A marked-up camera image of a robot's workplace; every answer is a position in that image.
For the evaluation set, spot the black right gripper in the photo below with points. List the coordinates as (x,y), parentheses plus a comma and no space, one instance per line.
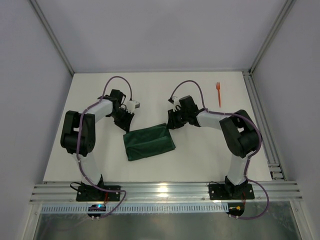
(173,119)

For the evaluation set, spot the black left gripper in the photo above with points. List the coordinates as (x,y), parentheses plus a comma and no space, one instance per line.
(124,119)

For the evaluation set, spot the green cloth napkin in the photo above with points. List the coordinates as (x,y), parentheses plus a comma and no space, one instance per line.
(148,142)

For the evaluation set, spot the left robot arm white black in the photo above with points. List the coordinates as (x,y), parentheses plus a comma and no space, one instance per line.
(78,136)

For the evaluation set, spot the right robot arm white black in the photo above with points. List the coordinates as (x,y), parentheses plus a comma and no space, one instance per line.
(240,134)

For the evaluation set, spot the orange plastic fork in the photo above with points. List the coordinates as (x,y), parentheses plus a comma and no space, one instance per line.
(218,88)

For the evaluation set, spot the left black controller board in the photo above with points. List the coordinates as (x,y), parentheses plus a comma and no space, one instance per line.
(96,210)

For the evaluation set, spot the black controller board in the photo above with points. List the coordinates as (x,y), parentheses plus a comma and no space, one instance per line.
(235,209)
(96,210)

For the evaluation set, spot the right black controller board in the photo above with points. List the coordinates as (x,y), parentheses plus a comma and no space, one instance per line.
(235,209)

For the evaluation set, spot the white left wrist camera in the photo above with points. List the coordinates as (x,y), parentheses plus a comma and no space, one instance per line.
(131,105)

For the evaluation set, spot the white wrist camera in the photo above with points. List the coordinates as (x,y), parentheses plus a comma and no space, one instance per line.
(174,100)
(131,105)

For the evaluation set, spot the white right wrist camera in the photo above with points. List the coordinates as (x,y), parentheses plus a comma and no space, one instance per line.
(174,100)

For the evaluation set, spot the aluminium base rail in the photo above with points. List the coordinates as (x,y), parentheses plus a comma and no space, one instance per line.
(61,192)

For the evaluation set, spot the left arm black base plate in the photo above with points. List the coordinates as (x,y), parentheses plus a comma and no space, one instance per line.
(110,193)

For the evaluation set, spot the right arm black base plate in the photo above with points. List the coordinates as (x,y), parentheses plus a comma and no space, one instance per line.
(217,191)

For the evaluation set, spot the slotted grey cable duct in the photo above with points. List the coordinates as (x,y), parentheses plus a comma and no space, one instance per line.
(139,208)

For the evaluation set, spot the aluminium frame rail right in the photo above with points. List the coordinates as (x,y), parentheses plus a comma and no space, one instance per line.
(268,143)

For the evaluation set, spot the aluminium frame post left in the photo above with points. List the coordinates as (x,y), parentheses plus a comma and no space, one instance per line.
(51,35)

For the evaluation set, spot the aluminium frame post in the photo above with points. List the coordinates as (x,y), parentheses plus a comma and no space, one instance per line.
(275,28)
(51,35)

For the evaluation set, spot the aluminium frame post right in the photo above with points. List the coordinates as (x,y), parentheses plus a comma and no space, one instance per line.
(275,28)

